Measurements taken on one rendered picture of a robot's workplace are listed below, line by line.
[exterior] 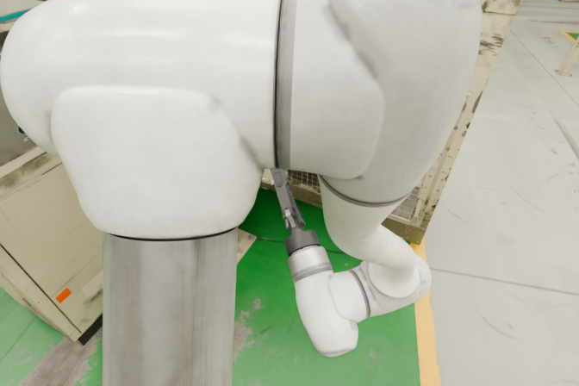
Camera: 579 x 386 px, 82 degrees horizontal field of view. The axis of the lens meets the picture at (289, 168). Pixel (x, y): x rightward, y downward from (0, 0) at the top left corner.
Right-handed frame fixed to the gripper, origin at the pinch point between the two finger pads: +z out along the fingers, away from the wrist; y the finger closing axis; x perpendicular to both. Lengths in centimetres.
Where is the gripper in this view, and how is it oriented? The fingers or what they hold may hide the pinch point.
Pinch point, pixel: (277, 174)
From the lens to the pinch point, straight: 83.1
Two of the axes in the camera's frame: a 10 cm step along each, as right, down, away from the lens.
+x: 9.2, -3.8, -0.8
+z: -3.1, -8.5, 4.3
